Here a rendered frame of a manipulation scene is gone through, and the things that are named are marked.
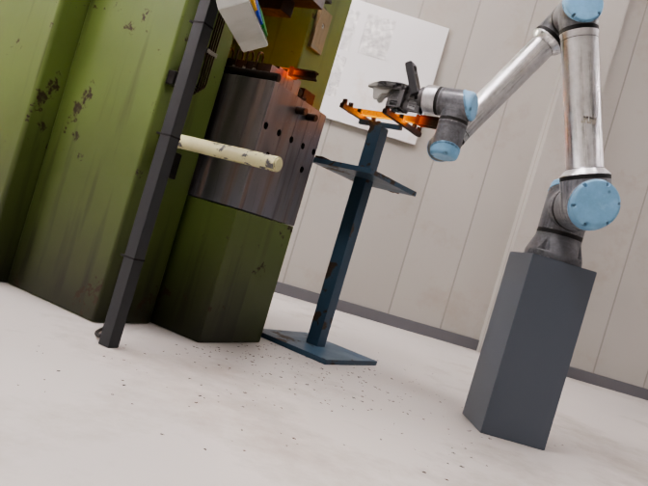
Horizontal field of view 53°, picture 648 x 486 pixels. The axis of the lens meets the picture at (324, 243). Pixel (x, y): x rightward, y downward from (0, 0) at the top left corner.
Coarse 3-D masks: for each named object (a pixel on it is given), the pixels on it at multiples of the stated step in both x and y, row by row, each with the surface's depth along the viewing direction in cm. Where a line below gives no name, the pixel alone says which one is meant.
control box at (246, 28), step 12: (216, 0) 159; (228, 0) 159; (240, 0) 159; (228, 12) 162; (240, 12) 163; (252, 12) 165; (228, 24) 169; (240, 24) 171; (252, 24) 173; (240, 36) 179; (252, 36) 181; (264, 36) 185; (252, 48) 191
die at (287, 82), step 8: (232, 64) 229; (240, 64) 227; (248, 64) 226; (256, 64) 224; (264, 64) 223; (280, 72) 226; (288, 80) 232; (296, 80) 236; (288, 88) 233; (296, 88) 237
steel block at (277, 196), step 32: (224, 96) 224; (256, 96) 218; (288, 96) 224; (224, 128) 222; (256, 128) 216; (288, 128) 229; (320, 128) 247; (224, 160) 221; (288, 160) 234; (192, 192) 225; (224, 192) 219; (256, 192) 222; (288, 192) 239; (288, 224) 245
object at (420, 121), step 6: (354, 108) 278; (366, 114) 274; (372, 114) 272; (378, 114) 271; (396, 114) 266; (408, 120) 262; (414, 120) 261; (420, 120) 260; (426, 120) 259; (432, 120) 257; (438, 120) 256; (420, 126) 261; (426, 126) 258; (432, 126) 256
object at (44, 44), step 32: (0, 0) 227; (32, 0) 219; (64, 0) 213; (0, 32) 224; (32, 32) 216; (64, 32) 215; (0, 64) 222; (32, 64) 214; (64, 64) 218; (0, 96) 219; (32, 96) 212; (0, 128) 217; (32, 128) 214; (0, 160) 215; (32, 160) 217; (0, 192) 213; (32, 192) 220; (0, 224) 213; (0, 256) 216
